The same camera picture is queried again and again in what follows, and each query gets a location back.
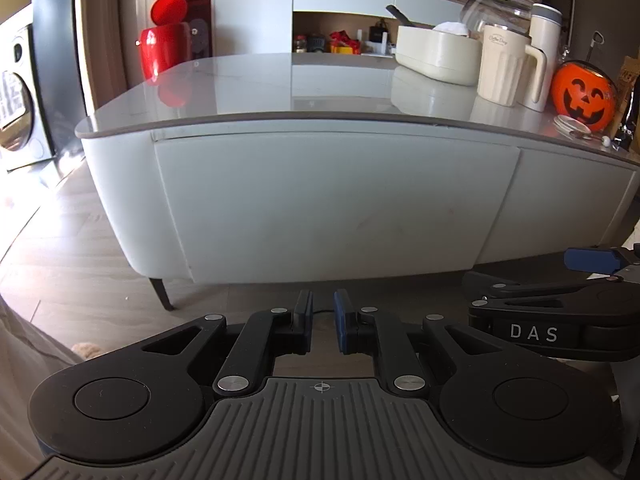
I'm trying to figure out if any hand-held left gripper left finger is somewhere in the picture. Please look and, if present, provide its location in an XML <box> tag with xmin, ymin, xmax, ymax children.
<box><xmin>141</xmin><ymin>289</ymin><xmax>315</xmax><ymax>397</ymax></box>

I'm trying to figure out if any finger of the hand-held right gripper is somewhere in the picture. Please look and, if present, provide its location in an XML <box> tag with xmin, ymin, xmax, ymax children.
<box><xmin>461</xmin><ymin>270</ymin><xmax>626</xmax><ymax>313</ymax></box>
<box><xmin>564</xmin><ymin>246</ymin><xmax>640</xmax><ymax>277</ymax></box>

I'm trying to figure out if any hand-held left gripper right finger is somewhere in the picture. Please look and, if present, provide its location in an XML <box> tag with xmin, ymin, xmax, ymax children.
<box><xmin>334</xmin><ymin>289</ymin><xmax>506</xmax><ymax>396</ymax></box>

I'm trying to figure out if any white round lid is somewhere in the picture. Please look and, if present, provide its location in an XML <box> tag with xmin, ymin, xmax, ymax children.
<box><xmin>553</xmin><ymin>114</ymin><xmax>594</xmax><ymax>136</ymax></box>

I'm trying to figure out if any orange pumpkin bucket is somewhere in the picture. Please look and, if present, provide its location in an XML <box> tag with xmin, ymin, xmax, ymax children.
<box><xmin>550</xmin><ymin>60</ymin><xmax>617</xmax><ymax>129</ymax></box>

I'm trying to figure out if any brown paper packet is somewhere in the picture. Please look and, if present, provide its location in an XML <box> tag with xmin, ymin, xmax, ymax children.
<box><xmin>618</xmin><ymin>55</ymin><xmax>640</xmax><ymax>126</ymax></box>

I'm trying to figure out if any cream ribbed mug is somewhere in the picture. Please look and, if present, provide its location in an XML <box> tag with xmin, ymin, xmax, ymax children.
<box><xmin>476</xmin><ymin>24</ymin><xmax>549</xmax><ymax>107</ymax></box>

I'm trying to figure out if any white cabinet grey top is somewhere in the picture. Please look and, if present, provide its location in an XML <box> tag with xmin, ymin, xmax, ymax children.
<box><xmin>74</xmin><ymin>52</ymin><xmax>640</xmax><ymax>311</ymax></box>

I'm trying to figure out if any white thermos bottle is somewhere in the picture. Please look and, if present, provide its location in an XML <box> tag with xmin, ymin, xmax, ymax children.
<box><xmin>517</xmin><ymin>3</ymin><xmax>564</xmax><ymax>113</ymax></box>

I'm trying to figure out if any white oval tub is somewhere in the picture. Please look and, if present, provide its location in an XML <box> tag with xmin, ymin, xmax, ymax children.
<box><xmin>395</xmin><ymin>25</ymin><xmax>484</xmax><ymax>86</ymax></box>

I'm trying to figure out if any glass jar with lid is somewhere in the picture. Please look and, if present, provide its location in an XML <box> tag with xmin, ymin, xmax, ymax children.
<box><xmin>460</xmin><ymin>0</ymin><xmax>535</xmax><ymax>37</ymax></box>

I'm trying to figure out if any grey figure board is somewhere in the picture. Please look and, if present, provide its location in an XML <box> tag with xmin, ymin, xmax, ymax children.
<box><xmin>189</xmin><ymin>19</ymin><xmax>208</xmax><ymax>60</ymax></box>

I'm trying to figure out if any red toy container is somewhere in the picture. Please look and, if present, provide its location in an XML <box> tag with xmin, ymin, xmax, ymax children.
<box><xmin>139</xmin><ymin>0</ymin><xmax>193</xmax><ymax>81</ymax></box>

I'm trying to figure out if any white washing machine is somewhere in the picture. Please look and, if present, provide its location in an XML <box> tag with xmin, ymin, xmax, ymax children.
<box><xmin>0</xmin><ymin>7</ymin><xmax>57</xmax><ymax>173</ymax></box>

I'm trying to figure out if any black utensil handle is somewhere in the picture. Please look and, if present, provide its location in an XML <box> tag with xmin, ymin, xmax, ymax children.
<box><xmin>385</xmin><ymin>5</ymin><xmax>419</xmax><ymax>29</ymax></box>

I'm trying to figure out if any dark door frame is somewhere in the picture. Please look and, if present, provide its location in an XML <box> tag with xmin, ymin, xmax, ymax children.
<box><xmin>31</xmin><ymin>0</ymin><xmax>90</xmax><ymax>163</ymax></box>

